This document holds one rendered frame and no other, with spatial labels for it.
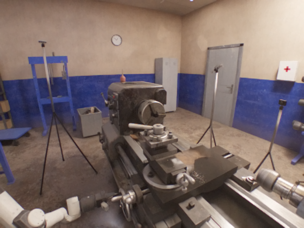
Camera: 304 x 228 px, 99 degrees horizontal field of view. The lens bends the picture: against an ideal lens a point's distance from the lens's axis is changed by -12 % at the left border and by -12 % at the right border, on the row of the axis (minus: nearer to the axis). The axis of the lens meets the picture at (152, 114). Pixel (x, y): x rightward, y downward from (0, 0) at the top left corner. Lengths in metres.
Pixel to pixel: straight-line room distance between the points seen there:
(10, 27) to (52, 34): 0.92
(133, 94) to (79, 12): 3.74
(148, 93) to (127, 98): 0.22
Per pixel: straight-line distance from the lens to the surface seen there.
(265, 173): 0.73
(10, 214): 0.91
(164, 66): 4.87
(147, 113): 1.34
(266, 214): 1.00
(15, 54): 4.88
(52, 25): 4.81
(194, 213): 0.81
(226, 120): 4.51
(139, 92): 1.48
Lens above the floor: 1.50
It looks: 17 degrees down
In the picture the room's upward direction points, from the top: straight up
